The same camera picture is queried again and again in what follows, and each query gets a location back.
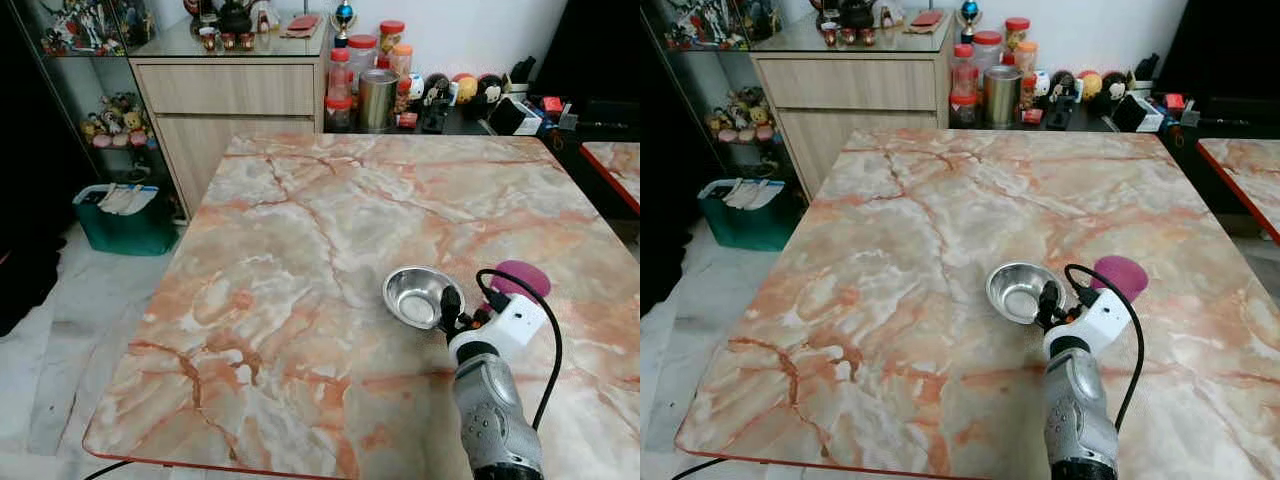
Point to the marble dining table red edge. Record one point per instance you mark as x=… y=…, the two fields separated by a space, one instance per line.
x=930 y=250
x=330 y=260

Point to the clear jar orange lid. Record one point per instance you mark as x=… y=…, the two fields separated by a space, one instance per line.
x=1026 y=56
x=401 y=60

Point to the red flat case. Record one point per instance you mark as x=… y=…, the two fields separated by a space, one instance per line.
x=927 y=20
x=302 y=24

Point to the glass display shelf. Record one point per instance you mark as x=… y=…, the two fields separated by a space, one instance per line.
x=720 y=70
x=100 y=75

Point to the yellow round toy head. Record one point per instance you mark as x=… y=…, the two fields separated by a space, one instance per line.
x=1089 y=84
x=465 y=88

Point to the wide clear jar red lid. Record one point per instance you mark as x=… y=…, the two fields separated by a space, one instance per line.
x=988 y=48
x=362 y=52

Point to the white papers in bin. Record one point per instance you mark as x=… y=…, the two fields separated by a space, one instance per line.
x=752 y=193
x=125 y=198

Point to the small stainless steel bowl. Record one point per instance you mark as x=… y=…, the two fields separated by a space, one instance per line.
x=415 y=295
x=1015 y=292

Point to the blue globe trophy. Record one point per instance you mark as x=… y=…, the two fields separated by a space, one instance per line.
x=344 y=18
x=969 y=15

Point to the dark round toy head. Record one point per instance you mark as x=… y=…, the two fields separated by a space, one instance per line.
x=1115 y=85
x=490 y=88

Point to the black round toy head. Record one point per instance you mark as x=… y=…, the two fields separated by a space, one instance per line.
x=437 y=88
x=1062 y=85

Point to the white and black box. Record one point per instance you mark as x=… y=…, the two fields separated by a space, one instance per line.
x=513 y=116
x=1137 y=112

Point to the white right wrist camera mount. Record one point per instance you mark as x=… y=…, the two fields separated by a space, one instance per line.
x=518 y=320
x=1105 y=315

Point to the light wooden drawer cabinet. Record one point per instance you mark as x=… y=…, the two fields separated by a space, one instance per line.
x=850 y=105
x=230 y=110

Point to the snack jar red lid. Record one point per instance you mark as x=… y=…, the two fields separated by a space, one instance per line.
x=392 y=36
x=1017 y=32

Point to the tall bottle red cap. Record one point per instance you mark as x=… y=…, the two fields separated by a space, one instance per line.
x=340 y=75
x=964 y=70

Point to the green plastic bin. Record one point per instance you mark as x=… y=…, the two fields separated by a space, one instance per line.
x=750 y=228
x=125 y=232

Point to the short dark jar red lid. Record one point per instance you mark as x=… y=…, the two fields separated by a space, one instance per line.
x=963 y=110
x=338 y=115

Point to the small red box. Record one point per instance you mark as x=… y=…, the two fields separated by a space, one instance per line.
x=551 y=103
x=1174 y=100

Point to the stainless steel canister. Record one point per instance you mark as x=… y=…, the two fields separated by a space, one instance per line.
x=1002 y=97
x=377 y=100

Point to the marble side table red edge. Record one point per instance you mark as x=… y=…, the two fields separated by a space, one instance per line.
x=1245 y=180
x=618 y=165

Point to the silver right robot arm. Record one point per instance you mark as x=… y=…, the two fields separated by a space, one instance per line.
x=1082 y=405
x=492 y=410

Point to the colourful action figures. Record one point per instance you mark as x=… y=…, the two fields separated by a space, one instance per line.
x=708 y=24
x=85 y=28

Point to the plush toys group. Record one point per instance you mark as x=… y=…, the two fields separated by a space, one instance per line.
x=742 y=118
x=118 y=122

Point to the round purple coaster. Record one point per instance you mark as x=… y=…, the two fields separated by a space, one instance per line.
x=1122 y=274
x=525 y=277

